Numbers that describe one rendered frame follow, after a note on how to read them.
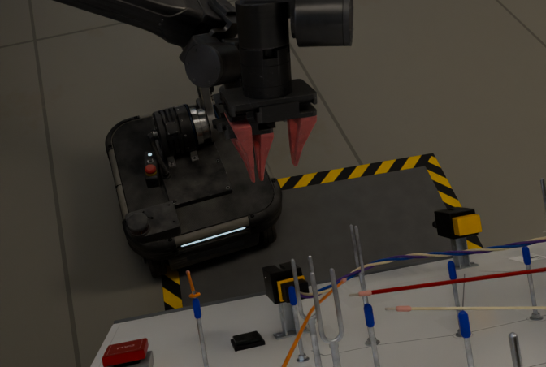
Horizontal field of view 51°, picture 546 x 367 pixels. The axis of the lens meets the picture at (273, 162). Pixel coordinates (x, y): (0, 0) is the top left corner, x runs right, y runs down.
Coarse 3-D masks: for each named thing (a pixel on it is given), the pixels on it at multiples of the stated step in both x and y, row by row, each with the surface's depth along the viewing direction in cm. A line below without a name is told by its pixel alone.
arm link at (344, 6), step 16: (304, 0) 60; (320, 0) 59; (336, 0) 59; (352, 0) 62; (288, 16) 67; (304, 16) 59; (320, 16) 59; (336, 16) 59; (352, 16) 62; (304, 32) 60; (320, 32) 60; (336, 32) 59; (352, 32) 63
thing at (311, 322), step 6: (294, 264) 52; (312, 264) 52; (294, 270) 51; (312, 270) 52; (294, 276) 52; (294, 282) 52; (300, 294) 52; (300, 300) 52; (300, 306) 52; (300, 312) 52; (312, 318) 52; (312, 324) 51; (312, 330) 52; (312, 336) 52; (312, 342) 52; (318, 348) 52; (318, 354) 52; (318, 360) 52; (318, 366) 52
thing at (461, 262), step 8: (456, 208) 99; (464, 208) 97; (440, 216) 98; (448, 216) 94; (456, 216) 94; (432, 224) 106; (440, 224) 98; (448, 224) 95; (440, 232) 99; (448, 232) 95; (456, 240) 96; (464, 240) 97; (456, 248) 97; (464, 248) 98; (456, 256) 97; (464, 256) 98; (456, 264) 98; (464, 264) 98; (472, 264) 97
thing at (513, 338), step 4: (512, 332) 25; (512, 336) 25; (516, 336) 25; (512, 340) 25; (516, 340) 25; (512, 344) 25; (516, 344) 25; (512, 348) 25; (516, 348) 25; (512, 352) 25; (516, 352) 25; (520, 352) 25; (512, 356) 25; (516, 356) 25; (520, 356) 25; (512, 360) 25; (516, 360) 25; (520, 360) 25; (516, 364) 25; (520, 364) 25
